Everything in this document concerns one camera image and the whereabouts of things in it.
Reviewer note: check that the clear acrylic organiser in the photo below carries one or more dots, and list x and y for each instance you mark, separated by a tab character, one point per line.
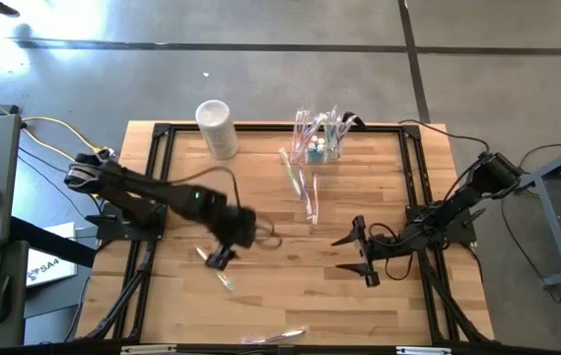
334	153

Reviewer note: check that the white label strip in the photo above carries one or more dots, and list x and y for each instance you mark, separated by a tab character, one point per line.
147	349
423	350

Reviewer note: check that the blue-grey metal stand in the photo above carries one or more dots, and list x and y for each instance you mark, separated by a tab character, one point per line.
551	232

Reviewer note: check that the white wipes canister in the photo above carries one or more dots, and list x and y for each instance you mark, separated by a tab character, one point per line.
217	130

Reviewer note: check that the purple toothbrush in clear wrap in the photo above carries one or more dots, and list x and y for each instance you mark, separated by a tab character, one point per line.
274	335

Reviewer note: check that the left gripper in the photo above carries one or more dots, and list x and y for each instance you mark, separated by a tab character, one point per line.
235	227

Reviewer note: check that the white printed box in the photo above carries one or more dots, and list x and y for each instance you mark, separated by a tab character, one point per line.
50	256

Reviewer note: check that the black floor beam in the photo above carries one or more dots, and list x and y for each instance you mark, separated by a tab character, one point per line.
53	241

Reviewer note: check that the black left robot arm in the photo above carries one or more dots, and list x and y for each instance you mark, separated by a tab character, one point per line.
137	185

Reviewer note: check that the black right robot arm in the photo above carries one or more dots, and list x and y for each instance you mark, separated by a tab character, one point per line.
462	202

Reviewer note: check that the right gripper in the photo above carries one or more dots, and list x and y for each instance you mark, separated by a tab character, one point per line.
381	249

